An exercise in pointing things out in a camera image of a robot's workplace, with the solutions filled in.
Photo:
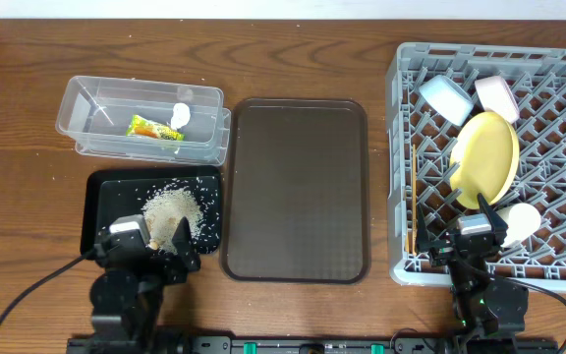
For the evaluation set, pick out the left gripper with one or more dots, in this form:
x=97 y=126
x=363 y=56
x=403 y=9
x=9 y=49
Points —
x=146 y=257

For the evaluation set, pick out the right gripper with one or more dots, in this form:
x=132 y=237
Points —
x=440 y=255

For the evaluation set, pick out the pile of rice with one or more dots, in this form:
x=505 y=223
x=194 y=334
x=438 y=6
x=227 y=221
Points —
x=172 y=216

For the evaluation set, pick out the wooden chopstick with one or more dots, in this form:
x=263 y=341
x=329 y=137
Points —
x=414 y=200
x=406 y=235

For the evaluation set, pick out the small white green cup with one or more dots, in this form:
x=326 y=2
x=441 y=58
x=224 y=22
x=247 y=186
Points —
x=523 y=220

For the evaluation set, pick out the yellow plate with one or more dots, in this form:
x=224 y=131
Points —
x=487 y=155

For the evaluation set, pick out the green orange snack wrapper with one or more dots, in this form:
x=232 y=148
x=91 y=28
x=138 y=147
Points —
x=143 y=127

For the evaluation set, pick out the white tissue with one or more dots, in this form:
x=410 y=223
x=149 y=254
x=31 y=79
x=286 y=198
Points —
x=181 y=116

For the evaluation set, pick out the white bowl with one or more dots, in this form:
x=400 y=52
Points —
x=496 y=96

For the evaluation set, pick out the light blue bowl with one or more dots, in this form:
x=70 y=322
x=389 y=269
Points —
x=448 y=99

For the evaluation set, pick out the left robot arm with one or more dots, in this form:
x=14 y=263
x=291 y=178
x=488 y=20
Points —
x=127 y=297

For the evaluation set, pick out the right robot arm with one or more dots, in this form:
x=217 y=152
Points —
x=490 y=308

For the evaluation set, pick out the grey dishwasher rack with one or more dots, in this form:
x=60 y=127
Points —
x=537 y=79

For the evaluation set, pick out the black plastic tray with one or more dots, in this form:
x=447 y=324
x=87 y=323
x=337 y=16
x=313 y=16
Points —
x=111 y=194

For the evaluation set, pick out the dark brown serving tray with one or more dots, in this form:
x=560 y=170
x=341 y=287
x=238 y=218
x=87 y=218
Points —
x=297 y=208

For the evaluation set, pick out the clear plastic bin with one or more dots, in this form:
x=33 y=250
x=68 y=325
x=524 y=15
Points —
x=96 y=113

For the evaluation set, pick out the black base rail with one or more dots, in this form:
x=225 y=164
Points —
x=226 y=345

